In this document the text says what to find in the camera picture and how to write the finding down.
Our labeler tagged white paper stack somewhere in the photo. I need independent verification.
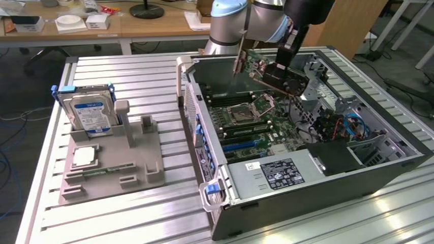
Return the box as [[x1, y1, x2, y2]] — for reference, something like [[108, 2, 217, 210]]
[[185, 11, 213, 31]]

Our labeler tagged grey disk bay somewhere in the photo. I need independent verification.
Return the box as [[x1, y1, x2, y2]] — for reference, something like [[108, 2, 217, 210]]
[[346, 134, 408, 168]]

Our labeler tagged red wire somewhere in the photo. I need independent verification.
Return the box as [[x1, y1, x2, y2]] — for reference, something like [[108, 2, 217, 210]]
[[330, 115, 341, 140]]

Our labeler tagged graphics card with black fan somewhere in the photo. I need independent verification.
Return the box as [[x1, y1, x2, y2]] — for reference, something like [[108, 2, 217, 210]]
[[233, 28, 309, 97]]

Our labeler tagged metal disk bay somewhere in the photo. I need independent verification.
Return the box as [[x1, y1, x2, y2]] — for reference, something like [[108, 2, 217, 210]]
[[287, 57, 343, 123]]

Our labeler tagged white table frame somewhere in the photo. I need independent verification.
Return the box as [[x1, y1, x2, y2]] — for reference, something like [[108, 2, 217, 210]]
[[371, 0, 434, 69]]

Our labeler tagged black round lamp base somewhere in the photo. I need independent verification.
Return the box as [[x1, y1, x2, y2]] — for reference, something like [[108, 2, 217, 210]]
[[130, 0, 166, 20]]

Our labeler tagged green motherboard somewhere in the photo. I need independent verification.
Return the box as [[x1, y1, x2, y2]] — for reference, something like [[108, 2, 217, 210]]
[[198, 83, 306, 163]]

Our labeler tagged wooden cabinet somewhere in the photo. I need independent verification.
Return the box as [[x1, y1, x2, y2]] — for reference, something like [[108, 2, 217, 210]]
[[294, 0, 389, 62]]

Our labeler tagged grey parts rack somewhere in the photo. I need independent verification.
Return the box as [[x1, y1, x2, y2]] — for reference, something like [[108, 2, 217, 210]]
[[58, 100, 167, 205]]

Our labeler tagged small white labelled box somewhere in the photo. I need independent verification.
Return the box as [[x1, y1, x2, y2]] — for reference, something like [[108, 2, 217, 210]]
[[84, 14, 111, 30]]

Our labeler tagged black chair base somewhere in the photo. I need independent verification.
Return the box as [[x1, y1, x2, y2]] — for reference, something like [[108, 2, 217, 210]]
[[20, 45, 103, 76]]

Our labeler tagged metal socket cover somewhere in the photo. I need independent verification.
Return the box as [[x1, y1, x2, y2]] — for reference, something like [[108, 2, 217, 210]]
[[250, 93, 278, 117]]

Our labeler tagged white box with black top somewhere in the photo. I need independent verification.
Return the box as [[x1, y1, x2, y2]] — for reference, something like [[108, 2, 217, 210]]
[[10, 15, 46, 33]]

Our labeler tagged RAM stick with white label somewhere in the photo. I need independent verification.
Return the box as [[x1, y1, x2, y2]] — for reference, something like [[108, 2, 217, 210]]
[[222, 121, 273, 139]]

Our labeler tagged hard disk in blue caddy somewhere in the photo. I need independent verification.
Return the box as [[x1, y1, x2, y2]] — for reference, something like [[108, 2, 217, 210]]
[[50, 82, 118, 139]]

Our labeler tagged wooden desk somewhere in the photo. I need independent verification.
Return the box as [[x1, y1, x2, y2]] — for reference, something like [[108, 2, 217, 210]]
[[0, 0, 306, 49]]

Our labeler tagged open black PC case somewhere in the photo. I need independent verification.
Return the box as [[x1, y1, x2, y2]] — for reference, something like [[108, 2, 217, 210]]
[[177, 49, 434, 241]]

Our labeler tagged CPU socket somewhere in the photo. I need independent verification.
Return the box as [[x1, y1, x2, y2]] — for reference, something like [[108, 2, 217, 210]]
[[226, 104, 258, 125]]

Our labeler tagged blue wire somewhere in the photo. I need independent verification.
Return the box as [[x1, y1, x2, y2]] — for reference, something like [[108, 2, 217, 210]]
[[341, 114, 371, 141]]

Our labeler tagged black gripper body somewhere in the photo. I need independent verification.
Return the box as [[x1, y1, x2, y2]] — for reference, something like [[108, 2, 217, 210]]
[[283, 0, 335, 26]]

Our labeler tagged white square holder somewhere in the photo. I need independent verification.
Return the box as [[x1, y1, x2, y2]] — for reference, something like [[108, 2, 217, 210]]
[[55, 14, 88, 34]]

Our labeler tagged green RAM stick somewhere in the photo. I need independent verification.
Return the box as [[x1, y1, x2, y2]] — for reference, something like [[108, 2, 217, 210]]
[[83, 164, 132, 177]]

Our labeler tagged cardboard box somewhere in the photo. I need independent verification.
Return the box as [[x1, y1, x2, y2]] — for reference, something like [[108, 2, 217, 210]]
[[197, 0, 217, 17]]

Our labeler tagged grey power supply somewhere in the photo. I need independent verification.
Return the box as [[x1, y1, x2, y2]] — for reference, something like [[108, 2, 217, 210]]
[[226, 149, 329, 201]]

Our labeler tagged silver CPU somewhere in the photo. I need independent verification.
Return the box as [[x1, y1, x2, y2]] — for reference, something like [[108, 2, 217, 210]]
[[72, 147, 96, 167]]

